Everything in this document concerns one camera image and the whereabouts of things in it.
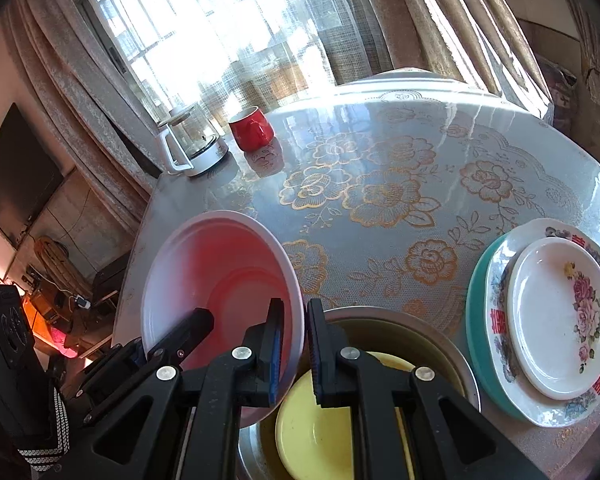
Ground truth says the beige tied curtain right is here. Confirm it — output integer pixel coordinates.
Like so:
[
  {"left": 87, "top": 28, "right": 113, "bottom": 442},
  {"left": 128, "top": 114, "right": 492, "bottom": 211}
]
[{"left": 566, "top": 0, "right": 600, "bottom": 107}]

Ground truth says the glass electric kettle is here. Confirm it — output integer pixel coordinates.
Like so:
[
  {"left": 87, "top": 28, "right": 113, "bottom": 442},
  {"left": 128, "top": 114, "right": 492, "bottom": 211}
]
[{"left": 157, "top": 103, "right": 228, "bottom": 178}]

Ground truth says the white oval dragon plate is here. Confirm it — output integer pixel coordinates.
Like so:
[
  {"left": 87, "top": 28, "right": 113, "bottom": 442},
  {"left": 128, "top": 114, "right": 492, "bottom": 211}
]
[{"left": 481, "top": 219, "right": 600, "bottom": 428}]

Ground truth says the beige curtain centre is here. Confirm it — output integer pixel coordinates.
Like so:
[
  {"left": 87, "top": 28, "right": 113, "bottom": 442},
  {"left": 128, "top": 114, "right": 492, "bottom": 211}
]
[{"left": 370, "top": 0, "right": 554, "bottom": 122}]

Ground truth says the red ceramic mug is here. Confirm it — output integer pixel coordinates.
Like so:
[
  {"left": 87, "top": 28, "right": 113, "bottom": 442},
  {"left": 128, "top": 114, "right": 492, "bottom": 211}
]
[{"left": 228, "top": 106, "right": 274, "bottom": 153}]

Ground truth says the yellow plastic bowl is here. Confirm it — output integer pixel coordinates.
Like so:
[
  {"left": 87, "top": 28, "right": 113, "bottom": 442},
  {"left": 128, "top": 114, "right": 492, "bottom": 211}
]
[{"left": 274, "top": 350, "right": 416, "bottom": 480}]

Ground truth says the teal round plate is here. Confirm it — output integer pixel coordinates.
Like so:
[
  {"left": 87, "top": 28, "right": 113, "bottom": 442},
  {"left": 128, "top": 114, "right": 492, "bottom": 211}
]
[{"left": 465, "top": 235, "right": 524, "bottom": 422}]

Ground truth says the white floral small plate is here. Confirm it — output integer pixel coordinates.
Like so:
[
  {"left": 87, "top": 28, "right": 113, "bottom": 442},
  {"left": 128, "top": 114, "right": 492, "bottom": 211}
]
[{"left": 506, "top": 237, "right": 600, "bottom": 400}]

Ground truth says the black television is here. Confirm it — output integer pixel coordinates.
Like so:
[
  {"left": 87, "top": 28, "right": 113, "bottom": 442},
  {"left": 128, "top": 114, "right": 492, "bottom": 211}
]
[{"left": 0, "top": 105, "right": 64, "bottom": 248}]

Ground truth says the red plastic bowl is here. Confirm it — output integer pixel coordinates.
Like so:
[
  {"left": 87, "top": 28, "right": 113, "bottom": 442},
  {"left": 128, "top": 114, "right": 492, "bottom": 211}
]
[{"left": 140, "top": 210, "right": 304, "bottom": 400}]

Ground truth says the grey curtain left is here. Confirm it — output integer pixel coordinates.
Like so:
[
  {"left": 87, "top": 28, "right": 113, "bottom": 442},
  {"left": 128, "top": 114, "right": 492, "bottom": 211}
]
[{"left": 0, "top": 0, "right": 163, "bottom": 233}]

